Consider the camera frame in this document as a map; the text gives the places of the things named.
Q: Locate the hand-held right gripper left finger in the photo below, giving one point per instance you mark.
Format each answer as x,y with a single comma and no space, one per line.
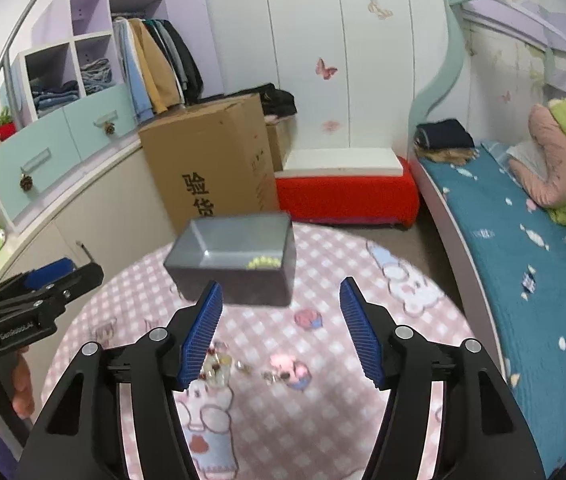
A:
198,340

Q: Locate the folded navy clothes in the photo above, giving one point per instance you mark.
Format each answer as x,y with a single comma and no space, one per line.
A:
443,134

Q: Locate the tan jacket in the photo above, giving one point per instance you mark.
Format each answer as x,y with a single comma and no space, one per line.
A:
158,75

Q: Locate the pine cone drawer knob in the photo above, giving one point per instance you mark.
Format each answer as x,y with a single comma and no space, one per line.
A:
26,182
110,129

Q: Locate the cream butterfly sticker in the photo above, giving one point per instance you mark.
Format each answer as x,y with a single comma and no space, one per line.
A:
379,7

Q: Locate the red storage bench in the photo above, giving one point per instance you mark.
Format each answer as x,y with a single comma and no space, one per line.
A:
348,200

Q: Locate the mint drawer unit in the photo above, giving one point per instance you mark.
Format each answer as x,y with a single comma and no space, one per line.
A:
58,140

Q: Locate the pink checked tablecloth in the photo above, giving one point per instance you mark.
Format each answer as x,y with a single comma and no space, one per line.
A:
313,280

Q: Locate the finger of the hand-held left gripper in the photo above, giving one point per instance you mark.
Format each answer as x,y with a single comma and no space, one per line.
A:
80,280
50,270

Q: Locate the large cardboard box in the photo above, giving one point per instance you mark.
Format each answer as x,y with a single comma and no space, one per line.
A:
203,160

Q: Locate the blue candy print quilt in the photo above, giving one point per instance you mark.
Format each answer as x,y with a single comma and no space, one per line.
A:
513,270

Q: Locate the tan furry cloth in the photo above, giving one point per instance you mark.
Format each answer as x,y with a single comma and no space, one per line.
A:
445,156

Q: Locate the grey jacket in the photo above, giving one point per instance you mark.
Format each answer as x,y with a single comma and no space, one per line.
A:
175,57

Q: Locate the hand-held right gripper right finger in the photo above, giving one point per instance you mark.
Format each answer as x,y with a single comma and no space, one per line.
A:
363,335

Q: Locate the mint bunk bed frame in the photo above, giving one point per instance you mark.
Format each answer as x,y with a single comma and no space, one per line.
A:
450,60

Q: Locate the pale pink butterfly sticker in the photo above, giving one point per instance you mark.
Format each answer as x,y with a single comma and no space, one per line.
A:
331,126

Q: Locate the folded light jeans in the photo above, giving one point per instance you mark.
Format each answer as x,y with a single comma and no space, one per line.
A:
97,76

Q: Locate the white wardrobe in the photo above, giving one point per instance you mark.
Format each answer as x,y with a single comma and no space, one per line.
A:
303,10

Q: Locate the red plush toy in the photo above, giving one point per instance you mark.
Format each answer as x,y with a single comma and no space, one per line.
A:
3,130

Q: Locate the light blue shirt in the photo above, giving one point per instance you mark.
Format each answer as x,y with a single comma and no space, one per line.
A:
138,85

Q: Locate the black jacket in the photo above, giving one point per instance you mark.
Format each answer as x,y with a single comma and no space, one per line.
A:
190,70

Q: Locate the pink plush pillow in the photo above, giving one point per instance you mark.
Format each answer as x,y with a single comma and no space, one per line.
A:
545,160

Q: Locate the folded dark jeans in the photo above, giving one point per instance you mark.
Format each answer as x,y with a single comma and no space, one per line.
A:
55,96

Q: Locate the silver handrail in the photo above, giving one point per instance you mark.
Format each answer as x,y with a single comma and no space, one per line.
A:
10,50

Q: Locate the purple shelf cabinet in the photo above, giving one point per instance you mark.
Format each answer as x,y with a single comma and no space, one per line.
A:
88,10

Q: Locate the black bag behind box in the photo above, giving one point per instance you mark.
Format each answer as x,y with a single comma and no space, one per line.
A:
278,100

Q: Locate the grey tin box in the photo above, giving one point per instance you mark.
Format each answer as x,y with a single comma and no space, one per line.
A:
255,285

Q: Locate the white foam slab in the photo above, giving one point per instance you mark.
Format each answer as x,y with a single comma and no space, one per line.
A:
338,162

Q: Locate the beige low cabinet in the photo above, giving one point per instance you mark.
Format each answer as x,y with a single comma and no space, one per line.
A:
113,210

